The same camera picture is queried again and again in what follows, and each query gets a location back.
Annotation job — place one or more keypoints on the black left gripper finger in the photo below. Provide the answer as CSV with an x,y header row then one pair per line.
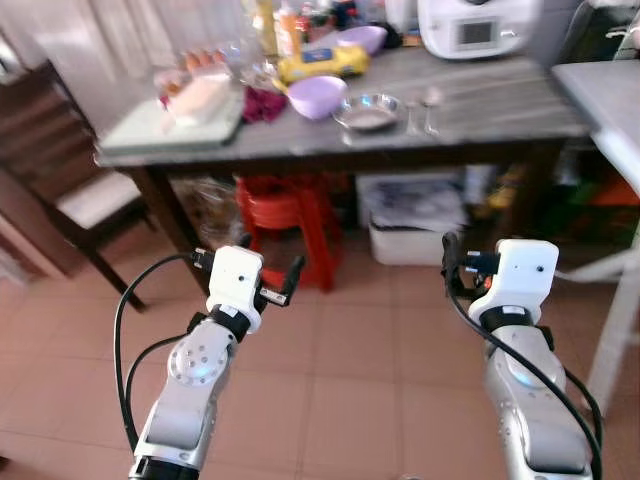
x,y
244,241
295,272

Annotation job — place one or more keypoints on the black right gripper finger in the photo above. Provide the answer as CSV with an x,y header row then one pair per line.
x,y
451,245

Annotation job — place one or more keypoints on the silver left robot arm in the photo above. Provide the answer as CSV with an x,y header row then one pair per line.
x,y
190,400

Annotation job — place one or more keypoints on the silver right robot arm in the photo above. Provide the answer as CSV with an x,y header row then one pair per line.
x,y
530,420

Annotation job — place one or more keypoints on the white storage box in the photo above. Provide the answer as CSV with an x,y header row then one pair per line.
x,y
410,240

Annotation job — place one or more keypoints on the red plastic stool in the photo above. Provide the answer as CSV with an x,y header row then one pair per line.
x,y
285,210

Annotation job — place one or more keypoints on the dark wooden grey-topped table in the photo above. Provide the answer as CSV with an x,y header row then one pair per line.
x,y
400,158

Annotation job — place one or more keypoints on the steel fork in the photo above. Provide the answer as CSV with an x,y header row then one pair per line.
x,y
413,118

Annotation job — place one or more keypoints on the maroon cloth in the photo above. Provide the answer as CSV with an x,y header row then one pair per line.
x,y
263,105

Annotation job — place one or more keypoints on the white bread bag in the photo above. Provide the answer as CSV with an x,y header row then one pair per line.
x,y
205,100

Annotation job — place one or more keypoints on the steel spoon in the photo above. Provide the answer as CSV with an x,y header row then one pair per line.
x,y
432,97

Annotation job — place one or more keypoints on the pale green cutting board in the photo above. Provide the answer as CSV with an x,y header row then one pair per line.
x,y
140,130

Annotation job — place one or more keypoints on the round steel plate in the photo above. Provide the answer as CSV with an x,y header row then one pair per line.
x,y
367,115

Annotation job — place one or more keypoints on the large purple plastic bowl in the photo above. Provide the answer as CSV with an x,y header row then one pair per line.
x,y
318,98

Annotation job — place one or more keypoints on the clear glass container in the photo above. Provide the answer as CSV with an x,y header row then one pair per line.
x,y
262,76

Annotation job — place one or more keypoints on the clear egg tray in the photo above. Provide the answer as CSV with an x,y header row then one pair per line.
x,y
205,60

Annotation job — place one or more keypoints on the yellow kitchen towel package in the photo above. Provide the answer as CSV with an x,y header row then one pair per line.
x,y
345,66

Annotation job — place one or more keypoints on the white grey-topped table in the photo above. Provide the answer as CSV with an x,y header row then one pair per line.
x,y
605,100

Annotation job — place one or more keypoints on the orange bottle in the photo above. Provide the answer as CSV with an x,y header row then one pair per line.
x,y
290,32

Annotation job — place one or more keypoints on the white kitchen appliance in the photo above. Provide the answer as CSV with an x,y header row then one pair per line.
x,y
475,30

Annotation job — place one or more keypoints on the black pouch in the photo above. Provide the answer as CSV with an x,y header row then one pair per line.
x,y
388,38

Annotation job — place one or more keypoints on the yellow bottle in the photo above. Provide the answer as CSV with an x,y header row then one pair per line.
x,y
266,25

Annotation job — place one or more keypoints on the small purple plastic bowl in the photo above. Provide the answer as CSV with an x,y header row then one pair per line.
x,y
362,38

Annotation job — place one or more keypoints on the dark wooden chair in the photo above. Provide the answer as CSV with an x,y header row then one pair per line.
x,y
40,130

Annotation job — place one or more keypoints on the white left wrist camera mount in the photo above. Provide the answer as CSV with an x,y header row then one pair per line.
x,y
235,280

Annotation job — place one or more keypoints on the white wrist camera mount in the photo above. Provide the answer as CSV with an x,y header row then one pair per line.
x,y
525,270
235,280

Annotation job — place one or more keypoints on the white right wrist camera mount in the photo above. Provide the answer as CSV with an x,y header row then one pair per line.
x,y
525,270

